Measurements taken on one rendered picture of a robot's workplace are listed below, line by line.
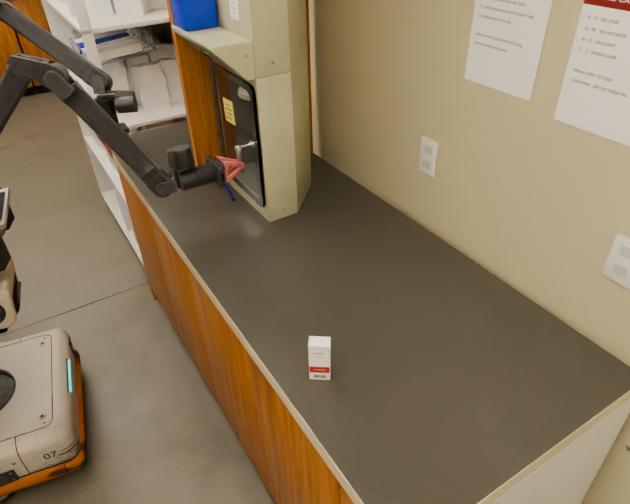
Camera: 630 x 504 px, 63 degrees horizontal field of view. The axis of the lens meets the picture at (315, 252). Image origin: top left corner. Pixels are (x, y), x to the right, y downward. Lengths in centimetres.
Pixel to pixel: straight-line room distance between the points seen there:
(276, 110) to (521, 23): 68
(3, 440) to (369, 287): 143
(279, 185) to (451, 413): 88
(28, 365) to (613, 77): 221
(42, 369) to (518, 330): 181
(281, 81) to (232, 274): 57
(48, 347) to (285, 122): 145
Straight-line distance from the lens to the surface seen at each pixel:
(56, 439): 217
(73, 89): 147
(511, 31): 136
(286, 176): 166
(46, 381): 234
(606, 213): 130
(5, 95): 152
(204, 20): 164
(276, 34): 151
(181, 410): 241
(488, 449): 114
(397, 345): 128
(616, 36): 122
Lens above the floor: 186
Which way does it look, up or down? 36 degrees down
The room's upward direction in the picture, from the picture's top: 2 degrees counter-clockwise
